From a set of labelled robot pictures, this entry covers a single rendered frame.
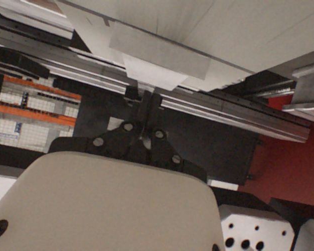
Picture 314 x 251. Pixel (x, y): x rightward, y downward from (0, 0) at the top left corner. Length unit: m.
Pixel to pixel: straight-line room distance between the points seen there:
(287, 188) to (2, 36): 1.34
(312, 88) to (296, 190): 0.67
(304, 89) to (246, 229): 0.30
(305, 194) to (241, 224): 0.72
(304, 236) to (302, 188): 0.58
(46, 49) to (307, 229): 0.78
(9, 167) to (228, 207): 0.32
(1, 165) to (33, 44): 0.41
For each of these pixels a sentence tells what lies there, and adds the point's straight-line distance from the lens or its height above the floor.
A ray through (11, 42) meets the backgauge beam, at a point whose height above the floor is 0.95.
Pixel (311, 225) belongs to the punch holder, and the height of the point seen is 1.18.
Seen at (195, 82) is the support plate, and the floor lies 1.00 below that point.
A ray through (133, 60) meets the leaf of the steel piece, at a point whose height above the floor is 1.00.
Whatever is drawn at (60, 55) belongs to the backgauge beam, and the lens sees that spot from 0.54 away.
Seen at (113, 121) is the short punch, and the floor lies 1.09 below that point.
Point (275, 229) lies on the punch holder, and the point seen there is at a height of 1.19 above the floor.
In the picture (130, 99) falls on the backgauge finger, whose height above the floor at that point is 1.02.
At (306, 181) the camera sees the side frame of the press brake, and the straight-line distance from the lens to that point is 0.97.
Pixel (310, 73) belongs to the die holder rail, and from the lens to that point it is 0.42.
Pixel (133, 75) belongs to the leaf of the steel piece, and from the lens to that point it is 0.23.
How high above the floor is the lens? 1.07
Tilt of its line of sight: 1 degrees up
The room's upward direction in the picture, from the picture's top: 165 degrees counter-clockwise
